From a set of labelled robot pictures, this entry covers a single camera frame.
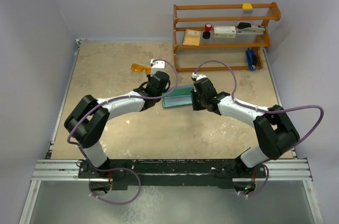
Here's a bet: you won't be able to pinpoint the grey glasses case green lining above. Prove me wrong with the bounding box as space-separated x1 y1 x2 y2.
162 85 193 109

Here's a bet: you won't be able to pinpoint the orange sunglasses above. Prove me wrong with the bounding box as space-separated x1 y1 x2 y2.
131 64 151 75

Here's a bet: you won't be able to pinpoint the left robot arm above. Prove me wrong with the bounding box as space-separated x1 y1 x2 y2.
64 71 171 177

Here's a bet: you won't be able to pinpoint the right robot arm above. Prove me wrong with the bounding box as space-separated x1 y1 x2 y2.
191 73 300 177

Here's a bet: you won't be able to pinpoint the spiral brown notebook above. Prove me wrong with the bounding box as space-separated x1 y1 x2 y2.
183 29 201 46

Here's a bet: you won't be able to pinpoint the wooden shelf rack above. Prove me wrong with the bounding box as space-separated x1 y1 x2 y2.
173 2 281 72

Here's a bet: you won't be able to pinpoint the blue black scissors tool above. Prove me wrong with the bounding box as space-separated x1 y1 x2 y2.
245 48 258 71

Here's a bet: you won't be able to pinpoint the red black stamp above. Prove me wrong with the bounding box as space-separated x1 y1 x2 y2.
202 23 212 40

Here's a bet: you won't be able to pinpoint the white red box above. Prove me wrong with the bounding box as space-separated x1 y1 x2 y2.
213 26 236 38

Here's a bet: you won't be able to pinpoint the black white stapler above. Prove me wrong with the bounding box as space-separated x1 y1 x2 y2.
236 22 266 35

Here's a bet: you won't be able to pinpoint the yellow grey sponge block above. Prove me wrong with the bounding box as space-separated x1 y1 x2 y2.
242 3 253 13

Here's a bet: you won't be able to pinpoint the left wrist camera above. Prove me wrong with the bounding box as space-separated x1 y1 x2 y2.
150 59 165 76

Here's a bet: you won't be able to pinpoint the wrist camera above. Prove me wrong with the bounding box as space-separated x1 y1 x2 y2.
150 59 165 76
191 73 206 82

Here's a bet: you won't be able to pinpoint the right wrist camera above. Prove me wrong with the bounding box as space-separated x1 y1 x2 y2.
191 73 206 82

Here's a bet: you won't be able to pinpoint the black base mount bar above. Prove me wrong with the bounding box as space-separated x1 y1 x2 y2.
78 158 266 191

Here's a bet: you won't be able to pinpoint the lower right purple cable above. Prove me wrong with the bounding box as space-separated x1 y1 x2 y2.
236 165 270 199

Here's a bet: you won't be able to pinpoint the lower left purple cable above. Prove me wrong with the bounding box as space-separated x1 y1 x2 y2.
88 168 142 205

